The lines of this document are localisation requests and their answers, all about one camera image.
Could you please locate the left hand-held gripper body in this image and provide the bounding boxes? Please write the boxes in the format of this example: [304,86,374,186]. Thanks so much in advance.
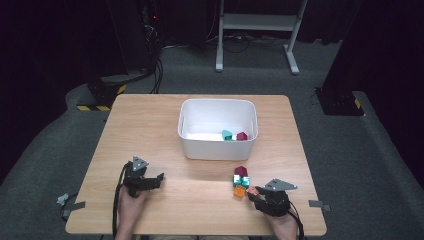
[123,155,154,198]

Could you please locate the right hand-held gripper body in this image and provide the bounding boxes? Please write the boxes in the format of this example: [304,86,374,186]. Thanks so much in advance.
[259,178,298,218]

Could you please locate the white plastic bin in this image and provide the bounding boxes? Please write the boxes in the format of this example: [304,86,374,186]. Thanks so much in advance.
[177,98,259,161]

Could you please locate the person's left hand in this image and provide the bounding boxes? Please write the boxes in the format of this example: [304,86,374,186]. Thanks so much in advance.
[115,184,150,236]

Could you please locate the person's right hand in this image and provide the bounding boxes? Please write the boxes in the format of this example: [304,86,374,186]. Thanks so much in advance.
[269,213,299,240]

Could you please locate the grey tape strip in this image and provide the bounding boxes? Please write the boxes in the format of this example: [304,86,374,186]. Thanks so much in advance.
[60,200,87,218]
[308,199,332,213]

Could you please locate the black base with yellow stripes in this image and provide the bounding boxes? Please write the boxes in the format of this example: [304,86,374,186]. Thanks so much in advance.
[76,75,128,113]
[314,87,366,118]

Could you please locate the white metal stand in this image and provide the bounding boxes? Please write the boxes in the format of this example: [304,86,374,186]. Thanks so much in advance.
[215,0,309,76]

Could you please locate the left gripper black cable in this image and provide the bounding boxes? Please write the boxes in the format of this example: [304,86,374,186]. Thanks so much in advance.
[110,161,130,240]

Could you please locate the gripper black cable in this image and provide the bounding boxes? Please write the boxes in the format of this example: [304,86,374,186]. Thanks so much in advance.
[288,201,306,240]
[110,161,130,240]

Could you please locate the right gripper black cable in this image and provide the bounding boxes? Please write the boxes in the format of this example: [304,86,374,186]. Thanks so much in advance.
[288,201,306,240]

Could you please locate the bundle of black cables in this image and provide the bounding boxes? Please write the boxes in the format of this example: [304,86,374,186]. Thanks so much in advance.
[141,0,165,95]

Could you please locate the black floor cables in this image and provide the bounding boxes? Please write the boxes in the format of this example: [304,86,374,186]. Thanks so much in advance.
[163,31,291,54]

